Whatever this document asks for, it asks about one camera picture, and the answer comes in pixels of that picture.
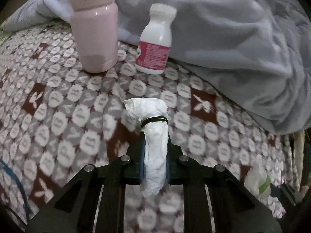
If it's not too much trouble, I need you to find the green striped paper cup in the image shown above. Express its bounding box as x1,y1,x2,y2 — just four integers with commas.
244,165,272,199

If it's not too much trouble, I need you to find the white plastic bag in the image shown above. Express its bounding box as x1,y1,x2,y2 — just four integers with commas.
123,98,169,198

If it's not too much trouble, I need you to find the patterned bunny blanket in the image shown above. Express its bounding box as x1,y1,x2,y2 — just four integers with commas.
1,22,286,220

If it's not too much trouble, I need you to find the cream fleece blanket edge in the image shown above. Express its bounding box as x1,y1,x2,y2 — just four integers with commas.
284,130,308,191

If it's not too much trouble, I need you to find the white bottle pink label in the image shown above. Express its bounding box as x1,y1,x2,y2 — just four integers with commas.
135,3,177,75

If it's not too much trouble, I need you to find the grey blue duvet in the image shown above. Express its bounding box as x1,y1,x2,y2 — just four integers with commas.
2,0,310,135

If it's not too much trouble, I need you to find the pink thermos bottle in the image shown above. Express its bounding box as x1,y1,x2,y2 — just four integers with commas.
70,0,118,74

